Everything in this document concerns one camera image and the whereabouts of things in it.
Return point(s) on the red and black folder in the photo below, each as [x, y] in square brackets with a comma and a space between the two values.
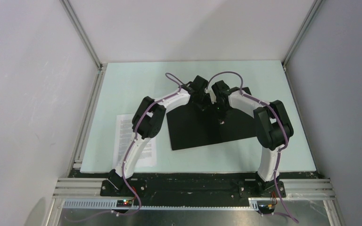
[189, 128]

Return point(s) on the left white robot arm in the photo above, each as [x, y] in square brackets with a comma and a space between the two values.
[147, 123]

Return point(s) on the right controller board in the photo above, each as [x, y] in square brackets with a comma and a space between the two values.
[266, 209]

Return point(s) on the controller board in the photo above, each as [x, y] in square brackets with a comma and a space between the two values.
[266, 209]
[122, 203]

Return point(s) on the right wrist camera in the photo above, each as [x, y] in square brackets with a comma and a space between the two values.
[211, 95]

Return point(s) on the left aluminium corner post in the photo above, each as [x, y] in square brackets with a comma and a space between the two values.
[74, 19]

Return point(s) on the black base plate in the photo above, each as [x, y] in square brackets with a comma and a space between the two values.
[193, 189]

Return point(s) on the aluminium frame rail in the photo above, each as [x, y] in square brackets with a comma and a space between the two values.
[311, 201]

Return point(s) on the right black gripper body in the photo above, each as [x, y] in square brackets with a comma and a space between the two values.
[222, 111]

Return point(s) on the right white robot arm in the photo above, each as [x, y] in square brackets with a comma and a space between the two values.
[272, 126]

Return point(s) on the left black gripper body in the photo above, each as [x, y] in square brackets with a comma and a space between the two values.
[203, 101]

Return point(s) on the aluminium corner post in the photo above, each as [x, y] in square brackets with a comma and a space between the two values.
[308, 20]
[74, 19]

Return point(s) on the left controller board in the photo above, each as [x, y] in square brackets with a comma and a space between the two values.
[122, 203]

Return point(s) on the right aluminium corner post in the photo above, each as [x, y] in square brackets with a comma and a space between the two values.
[308, 20]

